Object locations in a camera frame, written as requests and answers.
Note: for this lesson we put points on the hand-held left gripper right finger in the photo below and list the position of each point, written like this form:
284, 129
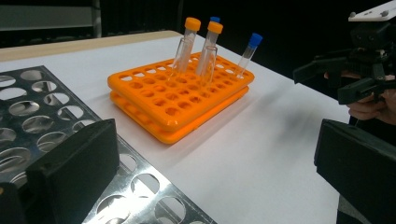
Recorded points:
361, 168

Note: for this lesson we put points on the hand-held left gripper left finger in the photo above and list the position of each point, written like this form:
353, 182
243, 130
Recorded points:
74, 168

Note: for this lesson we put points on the blue-capped clear test tube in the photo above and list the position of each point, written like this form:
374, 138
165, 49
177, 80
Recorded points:
255, 39
214, 19

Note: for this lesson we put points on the orange plastic test tube rack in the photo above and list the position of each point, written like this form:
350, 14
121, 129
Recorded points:
155, 124

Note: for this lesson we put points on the clear tube rack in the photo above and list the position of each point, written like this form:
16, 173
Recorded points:
165, 189

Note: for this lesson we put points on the orange-capped clear test tube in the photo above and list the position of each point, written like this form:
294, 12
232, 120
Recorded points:
215, 27
192, 24

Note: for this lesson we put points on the white table sheet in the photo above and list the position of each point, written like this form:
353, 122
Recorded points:
249, 155

